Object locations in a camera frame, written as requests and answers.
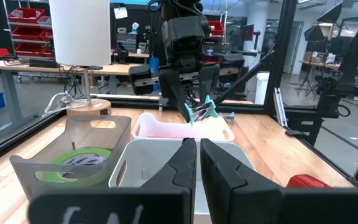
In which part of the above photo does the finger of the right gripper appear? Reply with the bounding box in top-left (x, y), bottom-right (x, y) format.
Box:
top-left (158, 68), bottom-right (190, 123)
top-left (199, 64), bottom-right (221, 105)

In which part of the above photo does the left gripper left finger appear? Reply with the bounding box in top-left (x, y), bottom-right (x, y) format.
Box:
top-left (28, 138), bottom-right (198, 224)

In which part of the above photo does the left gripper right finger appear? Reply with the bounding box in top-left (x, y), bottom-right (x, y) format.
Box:
top-left (200, 138), bottom-right (358, 224)

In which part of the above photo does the teal staple remover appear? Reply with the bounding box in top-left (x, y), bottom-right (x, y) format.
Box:
top-left (184, 95), bottom-right (220, 127)

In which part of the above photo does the grey staple remover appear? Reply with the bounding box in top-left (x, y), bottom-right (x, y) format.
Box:
top-left (219, 111), bottom-right (236, 123)

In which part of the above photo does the green tape roll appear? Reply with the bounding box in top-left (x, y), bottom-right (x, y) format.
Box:
top-left (41, 147), bottom-right (114, 189)

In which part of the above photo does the red stapler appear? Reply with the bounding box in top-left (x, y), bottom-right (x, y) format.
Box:
top-left (286, 174), bottom-right (333, 189)

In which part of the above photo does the white plastic bin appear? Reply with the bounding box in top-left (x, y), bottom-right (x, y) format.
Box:
top-left (132, 111), bottom-right (235, 144)

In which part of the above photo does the grey plastic bin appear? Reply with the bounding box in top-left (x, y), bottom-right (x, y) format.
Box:
top-left (108, 138), bottom-right (256, 217)

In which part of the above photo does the white waste bin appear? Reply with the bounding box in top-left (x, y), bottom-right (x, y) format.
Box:
top-left (254, 72), bottom-right (270, 105)

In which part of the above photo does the white paper note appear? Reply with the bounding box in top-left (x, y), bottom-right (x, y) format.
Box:
top-left (113, 6), bottom-right (129, 20)

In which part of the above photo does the white shade table lamp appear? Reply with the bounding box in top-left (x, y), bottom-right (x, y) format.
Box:
top-left (48, 0), bottom-right (112, 118)

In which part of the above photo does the wooden top desk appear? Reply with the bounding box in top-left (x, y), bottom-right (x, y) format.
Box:
top-left (0, 60), bottom-right (142, 139)

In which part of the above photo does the black equipment stand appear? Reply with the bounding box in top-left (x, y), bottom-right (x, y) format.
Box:
top-left (314, 70), bottom-right (352, 121)

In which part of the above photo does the brown translucent bin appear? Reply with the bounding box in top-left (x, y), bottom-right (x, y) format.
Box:
top-left (9, 114), bottom-right (132, 200)

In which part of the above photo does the black softbox light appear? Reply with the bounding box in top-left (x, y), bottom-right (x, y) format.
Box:
top-left (316, 1), bottom-right (343, 24)

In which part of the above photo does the metal storage shelf rack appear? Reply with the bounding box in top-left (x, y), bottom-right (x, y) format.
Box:
top-left (2, 0), bottom-right (56, 60)

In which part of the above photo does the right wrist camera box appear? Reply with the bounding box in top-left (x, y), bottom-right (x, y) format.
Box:
top-left (161, 15), bottom-right (211, 65)

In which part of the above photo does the white bracket strip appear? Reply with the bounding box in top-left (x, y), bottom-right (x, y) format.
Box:
top-left (273, 86), bottom-right (288, 128)

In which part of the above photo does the black aluminium frame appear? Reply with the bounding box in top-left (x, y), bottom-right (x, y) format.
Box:
top-left (0, 0), bottom-right (356, 187)

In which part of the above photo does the white lamp cable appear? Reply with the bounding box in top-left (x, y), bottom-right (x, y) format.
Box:
top-left (42, 91), bottom-right (90, 118)

